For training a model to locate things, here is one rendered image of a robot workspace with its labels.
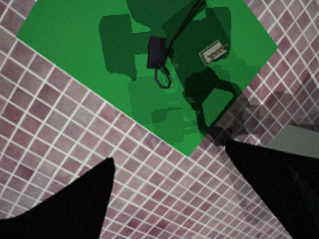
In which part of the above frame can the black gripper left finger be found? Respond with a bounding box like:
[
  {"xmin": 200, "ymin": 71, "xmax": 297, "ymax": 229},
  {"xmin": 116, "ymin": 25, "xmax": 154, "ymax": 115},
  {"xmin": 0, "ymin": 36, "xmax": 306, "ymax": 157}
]
[{"xmin": 0, "ymin": 157, "xmax": 116, "ymax": 239}]

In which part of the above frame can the green circuit board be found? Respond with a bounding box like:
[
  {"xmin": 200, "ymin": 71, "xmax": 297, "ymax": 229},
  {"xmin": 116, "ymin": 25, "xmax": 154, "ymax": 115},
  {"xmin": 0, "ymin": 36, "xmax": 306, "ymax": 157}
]
[{"xmin": 16, "ymin": 0, "xmax": 278, "ymax": 157}]

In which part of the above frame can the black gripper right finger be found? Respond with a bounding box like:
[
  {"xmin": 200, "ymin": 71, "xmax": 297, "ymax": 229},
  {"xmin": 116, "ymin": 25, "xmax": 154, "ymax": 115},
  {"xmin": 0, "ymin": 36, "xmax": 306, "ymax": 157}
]
[{"xmin": 225, "ymin": 140, "xmax": 319, "ymax": 239}]

